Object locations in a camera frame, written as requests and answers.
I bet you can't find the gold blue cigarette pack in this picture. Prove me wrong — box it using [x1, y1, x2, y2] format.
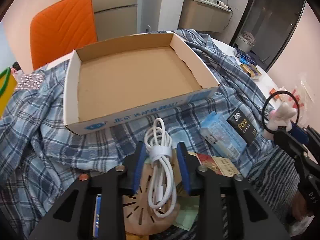
[93, 194, 101, 238]

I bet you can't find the black face tissue pack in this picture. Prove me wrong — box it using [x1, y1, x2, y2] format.
[227, 108, 258, 147]

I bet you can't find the green leather pouch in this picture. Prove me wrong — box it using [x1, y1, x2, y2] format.
[173, 191, 200, 231]

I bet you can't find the tan round vented disc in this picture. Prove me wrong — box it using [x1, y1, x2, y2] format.
[123, 164, 180, 236]

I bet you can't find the light blue tissue pack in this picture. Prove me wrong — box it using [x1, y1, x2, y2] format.
[200, 112, 247, 162]

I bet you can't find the white usb cable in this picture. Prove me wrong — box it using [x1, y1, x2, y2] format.
[144, 117, 177, 218]

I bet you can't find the person right hand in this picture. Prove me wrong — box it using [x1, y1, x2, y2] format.
[289, 191, 314, 237]

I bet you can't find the grey striped cloth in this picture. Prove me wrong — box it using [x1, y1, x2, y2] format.
[233, 143, 299, 230]

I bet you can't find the blue plaid shirt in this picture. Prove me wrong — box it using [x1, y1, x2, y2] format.
[1, 29, 272, 239]

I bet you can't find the gold box on table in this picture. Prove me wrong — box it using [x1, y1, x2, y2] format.
[240, 63, 262, 80]

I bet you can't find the blue packet on table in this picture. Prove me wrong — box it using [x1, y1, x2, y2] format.
[235, 48, 257, 66]

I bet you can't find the open cardboard box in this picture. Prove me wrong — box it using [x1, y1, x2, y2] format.
[63, 32, 220, 135]

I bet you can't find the patterned fabric piece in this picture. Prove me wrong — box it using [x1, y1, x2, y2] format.
[15, 73, 44, 90]

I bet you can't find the yellow green felt basket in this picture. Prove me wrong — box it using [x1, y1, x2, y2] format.
[0, 68, 17, 116]

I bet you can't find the white hair dryer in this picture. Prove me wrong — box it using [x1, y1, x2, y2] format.
[216, 1, 232, 11]

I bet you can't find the bathroom vanity cabinet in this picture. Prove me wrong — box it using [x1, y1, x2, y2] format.
[178, 0, 232, 33]

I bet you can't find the orange chair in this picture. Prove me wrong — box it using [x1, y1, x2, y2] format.
[30, 0, 98, 70]

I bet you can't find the beige refrigerator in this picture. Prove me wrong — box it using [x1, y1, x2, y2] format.
[92, 0, 137, 41]

